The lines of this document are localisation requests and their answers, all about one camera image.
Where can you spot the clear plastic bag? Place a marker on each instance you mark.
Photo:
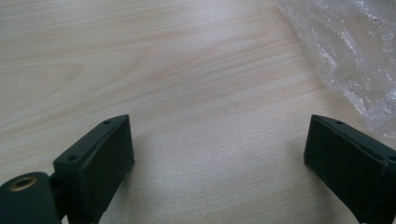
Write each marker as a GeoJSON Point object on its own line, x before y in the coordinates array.
{"type": "Point", "coordinates": [351, 49]}

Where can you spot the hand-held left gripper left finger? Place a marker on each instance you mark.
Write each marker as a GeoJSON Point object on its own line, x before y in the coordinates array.
{"type": "Point", "coordinates": [96, 165]}

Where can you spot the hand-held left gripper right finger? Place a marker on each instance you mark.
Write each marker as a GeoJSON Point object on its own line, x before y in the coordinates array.
{"type": "Point", "coordinates": [348, 161]}

